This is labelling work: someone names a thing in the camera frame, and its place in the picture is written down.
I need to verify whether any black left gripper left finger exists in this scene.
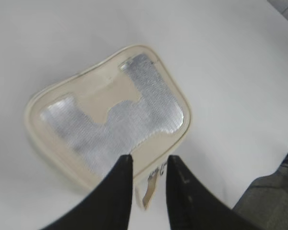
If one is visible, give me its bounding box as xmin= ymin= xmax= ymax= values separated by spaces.
xmin=45 ymin=155 xmax=133 ymax=230

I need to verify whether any cream bag with silver panel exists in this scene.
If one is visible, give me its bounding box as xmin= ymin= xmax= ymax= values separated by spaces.
xmin=23 ymin=44 xmax=193 ymax=213

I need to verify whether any silver metal zipper pull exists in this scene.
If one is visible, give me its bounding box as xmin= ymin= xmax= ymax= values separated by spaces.
xmin=142 ymin=161 xmax=167 ymax=210

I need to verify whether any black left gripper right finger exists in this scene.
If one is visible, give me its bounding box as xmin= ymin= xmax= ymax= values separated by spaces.
xmin=166 ymin=155 xmax=248 ymax=230

